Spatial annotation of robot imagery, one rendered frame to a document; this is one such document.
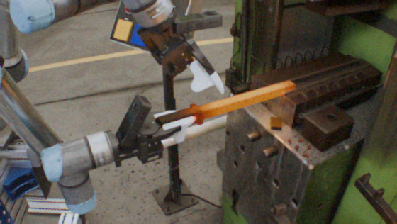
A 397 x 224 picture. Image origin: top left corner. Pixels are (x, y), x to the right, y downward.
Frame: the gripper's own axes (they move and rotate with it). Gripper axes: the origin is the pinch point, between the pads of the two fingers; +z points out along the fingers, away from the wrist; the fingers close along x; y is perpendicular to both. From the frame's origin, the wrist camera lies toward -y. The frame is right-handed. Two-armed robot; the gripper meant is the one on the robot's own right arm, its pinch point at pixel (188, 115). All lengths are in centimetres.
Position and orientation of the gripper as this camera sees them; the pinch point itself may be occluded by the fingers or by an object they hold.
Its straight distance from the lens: 80.3
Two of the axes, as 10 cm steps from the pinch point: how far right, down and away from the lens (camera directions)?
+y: -0.1, 8.2, 5.7
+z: 8.8, -2.6, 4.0
